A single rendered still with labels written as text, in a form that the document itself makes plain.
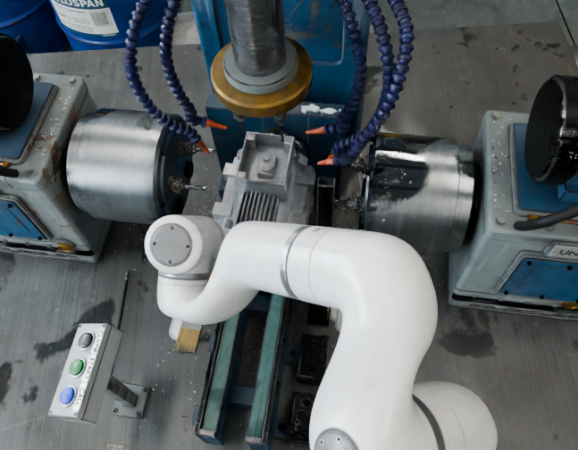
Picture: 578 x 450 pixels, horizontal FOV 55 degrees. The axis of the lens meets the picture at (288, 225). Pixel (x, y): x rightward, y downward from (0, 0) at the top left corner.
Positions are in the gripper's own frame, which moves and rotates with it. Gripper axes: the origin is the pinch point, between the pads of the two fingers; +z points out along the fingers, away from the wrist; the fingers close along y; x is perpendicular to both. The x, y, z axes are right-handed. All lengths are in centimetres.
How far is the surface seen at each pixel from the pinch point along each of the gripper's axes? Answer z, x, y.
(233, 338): 7.4, -21.2, 2.8
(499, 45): 70, 65, 64
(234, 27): -22.6, 33.7, 3.5
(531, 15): 196, 123, 107
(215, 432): -2.1, -37.4, 3.0
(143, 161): 0.5, 13.5, -17.9
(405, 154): 2.7, 20.0, 33.4
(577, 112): -16, 26, 57
